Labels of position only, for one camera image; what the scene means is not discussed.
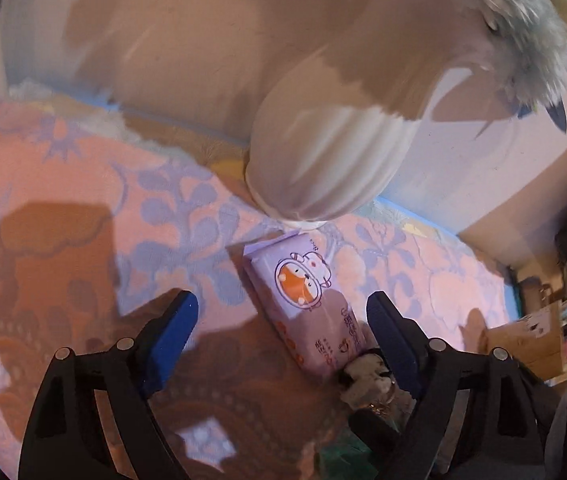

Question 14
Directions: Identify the printed pink blanket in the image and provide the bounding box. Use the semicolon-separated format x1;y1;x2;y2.
0;95;521;480

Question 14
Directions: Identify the white fluffy cloth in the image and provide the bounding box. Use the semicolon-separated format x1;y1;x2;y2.
8;84;157;153

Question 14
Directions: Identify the blue and white flower bouquet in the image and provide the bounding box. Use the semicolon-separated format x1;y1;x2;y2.
428;0;567;135

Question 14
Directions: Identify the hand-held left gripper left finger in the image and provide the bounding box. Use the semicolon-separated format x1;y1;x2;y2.
18;290;199;480

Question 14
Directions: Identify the cardboard box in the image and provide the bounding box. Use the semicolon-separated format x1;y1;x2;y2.
482;301;567;387

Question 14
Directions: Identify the white ribbed vase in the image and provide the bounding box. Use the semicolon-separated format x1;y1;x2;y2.
245;50;418;232

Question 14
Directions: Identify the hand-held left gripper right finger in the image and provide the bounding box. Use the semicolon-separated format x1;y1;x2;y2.
366;291;560;480

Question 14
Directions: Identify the purple tissue pack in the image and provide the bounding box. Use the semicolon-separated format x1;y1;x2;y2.
242;232;383;387

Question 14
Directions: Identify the green packet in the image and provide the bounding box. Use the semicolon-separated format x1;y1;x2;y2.
319;431;381;480

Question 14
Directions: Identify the black and white plush keychain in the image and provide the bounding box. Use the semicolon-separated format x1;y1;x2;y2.
339;352;395;409

